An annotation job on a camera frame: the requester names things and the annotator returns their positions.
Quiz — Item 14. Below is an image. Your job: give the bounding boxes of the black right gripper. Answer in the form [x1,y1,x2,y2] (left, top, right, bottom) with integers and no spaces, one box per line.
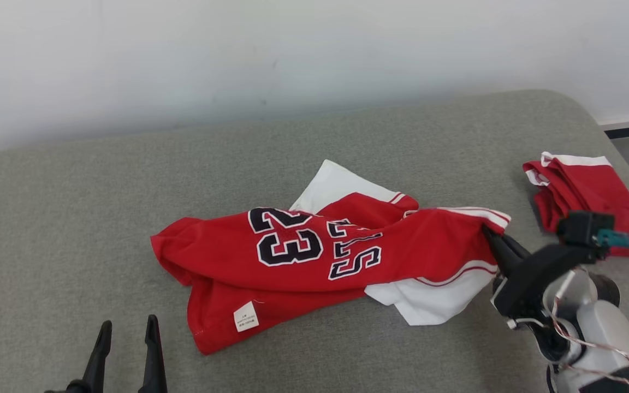
[480,226,610,321]

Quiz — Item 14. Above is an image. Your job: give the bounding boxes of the red shorts with white stripe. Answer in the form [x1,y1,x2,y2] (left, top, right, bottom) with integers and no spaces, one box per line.
[523,151,629,258]

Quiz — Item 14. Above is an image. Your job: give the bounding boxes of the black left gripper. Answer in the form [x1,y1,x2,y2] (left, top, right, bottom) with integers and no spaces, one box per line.
[44,314,168,393]

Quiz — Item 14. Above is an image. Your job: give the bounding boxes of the grey fabric sofa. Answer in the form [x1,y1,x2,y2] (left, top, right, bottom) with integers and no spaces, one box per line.
[0,89,629,393]

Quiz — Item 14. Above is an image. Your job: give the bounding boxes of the red white Bulls jersey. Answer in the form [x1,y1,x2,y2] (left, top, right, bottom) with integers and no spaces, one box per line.
[150,159,512,356]

